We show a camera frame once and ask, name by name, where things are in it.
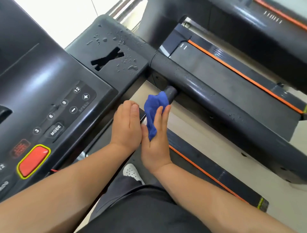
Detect person's left hand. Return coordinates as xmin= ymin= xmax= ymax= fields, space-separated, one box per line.
xmin=109 ymin=100 xmax=142 ymax=154

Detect person's right hand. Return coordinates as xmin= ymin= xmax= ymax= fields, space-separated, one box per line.
xmin=140 ymin=104 xmax=173 ymax=176

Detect blue cleaning cloth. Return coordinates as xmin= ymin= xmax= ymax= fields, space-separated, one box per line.
xmin=144 ymin=91 xmax=169 ymax=141

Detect person's right forearm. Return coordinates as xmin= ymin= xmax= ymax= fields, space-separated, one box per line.
xmin=153 ymin=163 xmax=298 ymax=233

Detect person's left forearm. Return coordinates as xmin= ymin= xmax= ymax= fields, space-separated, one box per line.
xmin=0 ymin=143 xmax=135 ymax=233

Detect person's left white clog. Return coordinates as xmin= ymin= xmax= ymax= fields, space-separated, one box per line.
xmin=122 ymin=164 xmax=146 ymax=185

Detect person's black shorts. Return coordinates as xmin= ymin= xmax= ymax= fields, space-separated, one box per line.
xmin=79 ymin=173 xmax=211 ymax=233

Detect neighbouring black treadmill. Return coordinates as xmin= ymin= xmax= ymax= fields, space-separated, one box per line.
xmin=134 ymin=0 xmax=307 ymax=142

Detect metal window track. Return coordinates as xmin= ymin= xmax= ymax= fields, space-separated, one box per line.
xmin=105 ymin=0 xmax=148 ymax=32

